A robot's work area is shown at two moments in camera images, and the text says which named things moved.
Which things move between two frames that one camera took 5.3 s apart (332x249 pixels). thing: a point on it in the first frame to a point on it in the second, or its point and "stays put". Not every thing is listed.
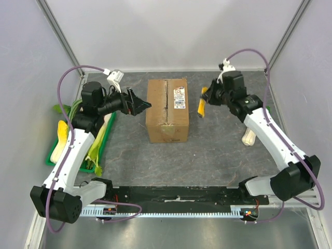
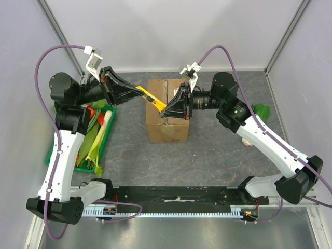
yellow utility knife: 202,105 to 159,105
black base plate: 183,198 stays put
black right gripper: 212,92 to 187,100
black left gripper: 128,101 to 121,92
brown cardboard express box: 168,117 stays put
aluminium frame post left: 59,36 stays put
